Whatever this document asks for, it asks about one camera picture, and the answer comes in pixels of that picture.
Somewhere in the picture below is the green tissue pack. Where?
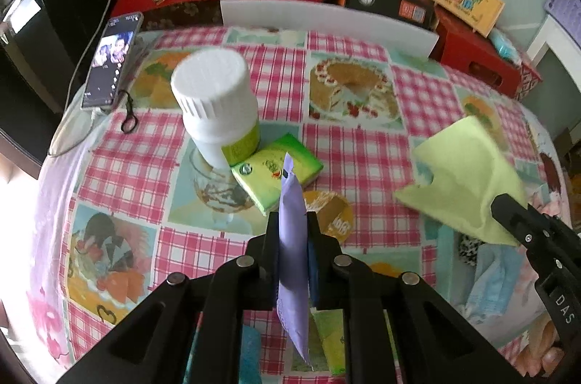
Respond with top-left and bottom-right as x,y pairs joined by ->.
310,307 -> 347,376
231,133 -> 323,216

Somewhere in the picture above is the white charging cable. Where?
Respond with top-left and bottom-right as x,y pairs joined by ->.
46,0 -> 133,159

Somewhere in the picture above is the pink checkered food tablecloth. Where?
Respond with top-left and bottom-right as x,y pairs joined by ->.
29,27 -> 569,376

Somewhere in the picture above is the person's hand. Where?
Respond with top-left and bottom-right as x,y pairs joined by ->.
514,312 -> 564,377

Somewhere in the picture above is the teal toy with red top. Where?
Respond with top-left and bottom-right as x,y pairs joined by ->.
182,319 -> 265,384

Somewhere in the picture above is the red cardboard box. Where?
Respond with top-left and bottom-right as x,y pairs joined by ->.
430,5 -> 521,98

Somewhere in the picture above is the light green cloth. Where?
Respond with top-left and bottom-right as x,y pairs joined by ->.
394,116 -> 528,246

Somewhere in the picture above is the leopard print scrunchie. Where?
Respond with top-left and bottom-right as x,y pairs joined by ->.
458,234 -> 483,267

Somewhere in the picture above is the blue wipes packet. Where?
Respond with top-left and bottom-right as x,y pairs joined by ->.
488,27 -> 522,66

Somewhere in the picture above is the black phone lanyard loop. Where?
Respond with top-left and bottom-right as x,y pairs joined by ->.
119,89 -> 140,135

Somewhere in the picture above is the purple perforated basket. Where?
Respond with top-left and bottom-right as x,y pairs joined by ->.
544,0 -> 581,44

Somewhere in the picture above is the purple tissue packet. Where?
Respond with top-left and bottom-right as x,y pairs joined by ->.
277,153 -> 311,365

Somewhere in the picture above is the white plastic bottle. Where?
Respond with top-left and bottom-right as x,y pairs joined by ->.
170,47 -> 260,170

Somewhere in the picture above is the white shelf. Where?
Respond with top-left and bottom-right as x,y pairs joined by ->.
527,15 -> 581,91

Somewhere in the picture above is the smartphone with lit screen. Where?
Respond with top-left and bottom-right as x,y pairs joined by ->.
81,12 -> 143,111

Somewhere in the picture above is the black cabinet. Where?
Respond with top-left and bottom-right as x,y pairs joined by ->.
1,0 -> 116,177

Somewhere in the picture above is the light blue cloth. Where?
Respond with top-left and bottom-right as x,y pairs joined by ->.
464,244 -> 524,323

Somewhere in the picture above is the black box with gauge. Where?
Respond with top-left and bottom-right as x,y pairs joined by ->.
332,0 -> 436,30

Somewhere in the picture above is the white foam board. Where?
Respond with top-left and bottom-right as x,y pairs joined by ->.
220,0 -> 439,58

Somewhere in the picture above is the pink fluffy cloth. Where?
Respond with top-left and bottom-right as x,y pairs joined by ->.
523,214 -> 572,316

